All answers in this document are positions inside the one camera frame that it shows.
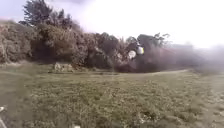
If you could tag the green grass field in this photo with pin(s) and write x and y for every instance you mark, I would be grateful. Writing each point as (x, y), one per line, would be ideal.
(110, 96)

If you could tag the pale stone block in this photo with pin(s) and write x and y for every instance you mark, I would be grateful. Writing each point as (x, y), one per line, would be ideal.
(63, 67)

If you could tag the row of trees and bushes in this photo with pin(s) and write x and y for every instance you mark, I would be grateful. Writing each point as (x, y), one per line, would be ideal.
(60, 40)

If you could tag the grey asphalt path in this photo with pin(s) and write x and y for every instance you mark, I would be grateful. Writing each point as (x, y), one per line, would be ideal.
(173, 71)

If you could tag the robot's own part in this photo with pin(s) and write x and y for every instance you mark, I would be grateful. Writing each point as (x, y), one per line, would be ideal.
(76, 126)

